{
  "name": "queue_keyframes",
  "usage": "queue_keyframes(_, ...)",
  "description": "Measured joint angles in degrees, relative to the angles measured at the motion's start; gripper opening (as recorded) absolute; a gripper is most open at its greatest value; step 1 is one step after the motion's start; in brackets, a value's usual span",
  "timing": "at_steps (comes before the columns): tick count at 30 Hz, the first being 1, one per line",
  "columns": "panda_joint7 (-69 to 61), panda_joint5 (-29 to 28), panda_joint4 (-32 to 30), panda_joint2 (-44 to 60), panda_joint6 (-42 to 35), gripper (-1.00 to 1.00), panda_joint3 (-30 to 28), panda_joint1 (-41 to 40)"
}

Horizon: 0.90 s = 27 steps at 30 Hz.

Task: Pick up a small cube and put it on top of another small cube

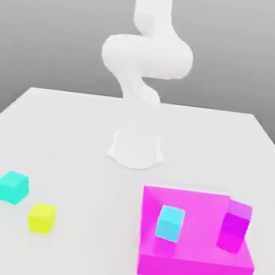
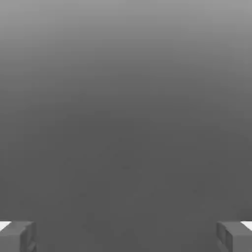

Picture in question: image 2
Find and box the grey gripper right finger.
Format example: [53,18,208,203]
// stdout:
[216,220,252,252]

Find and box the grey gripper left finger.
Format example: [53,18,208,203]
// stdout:
[0,220,37,252]

